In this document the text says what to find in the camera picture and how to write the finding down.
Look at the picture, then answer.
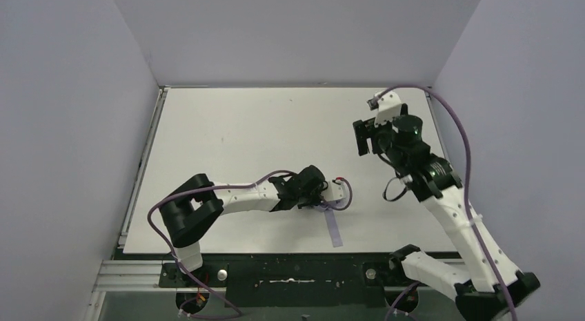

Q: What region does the lavender folding umbrella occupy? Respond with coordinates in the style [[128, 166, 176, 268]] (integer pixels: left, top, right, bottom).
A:
[[315, 204, 344, 248]]

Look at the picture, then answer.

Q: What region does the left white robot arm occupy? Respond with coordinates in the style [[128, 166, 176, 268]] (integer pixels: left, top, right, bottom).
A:
[[155, 165, 329, 273]]

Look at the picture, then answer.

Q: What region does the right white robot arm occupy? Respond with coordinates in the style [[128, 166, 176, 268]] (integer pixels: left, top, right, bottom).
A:
[[353, 104, 540, 320]]

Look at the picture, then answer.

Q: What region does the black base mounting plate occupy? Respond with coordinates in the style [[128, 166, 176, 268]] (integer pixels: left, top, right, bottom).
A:
[[157, 252, 433, 309]]

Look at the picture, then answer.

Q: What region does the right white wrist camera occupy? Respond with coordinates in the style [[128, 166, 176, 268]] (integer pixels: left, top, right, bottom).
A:
[[366, 90, 405, 126]]

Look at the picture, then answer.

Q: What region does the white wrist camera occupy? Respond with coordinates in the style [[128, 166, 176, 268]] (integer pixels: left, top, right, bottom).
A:
[[323, 177, 349, 207], [366, 90, 405, 126]]

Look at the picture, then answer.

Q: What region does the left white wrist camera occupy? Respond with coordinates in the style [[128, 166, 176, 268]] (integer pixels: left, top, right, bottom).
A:
[[323, 177, 349, 207]]

